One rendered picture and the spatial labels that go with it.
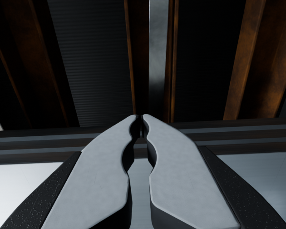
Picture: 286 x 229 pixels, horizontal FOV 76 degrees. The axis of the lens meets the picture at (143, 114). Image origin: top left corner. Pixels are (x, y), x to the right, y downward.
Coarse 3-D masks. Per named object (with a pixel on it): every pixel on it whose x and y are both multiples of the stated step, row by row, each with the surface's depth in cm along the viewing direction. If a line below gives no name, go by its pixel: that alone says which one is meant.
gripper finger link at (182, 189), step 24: (144, 120) 11; (168, 144) 9; (192, 144) 9; (168, 168) 8; (192, 168) 8; (168, 192) 7; (192, 192) 7; (216, 192) 7; (168, 216) 6; (192, 216) 6; (216, 216) 6
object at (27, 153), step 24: (216, 120) 26; (240, 120) 26; (264, 120) 25; (0, 144) 25; (24, 144) 24; (48, 144) 24; (72, 144) 24; (144, 144) 23; (216, 144) 23; (240, 144) 23; (264, 144) 23
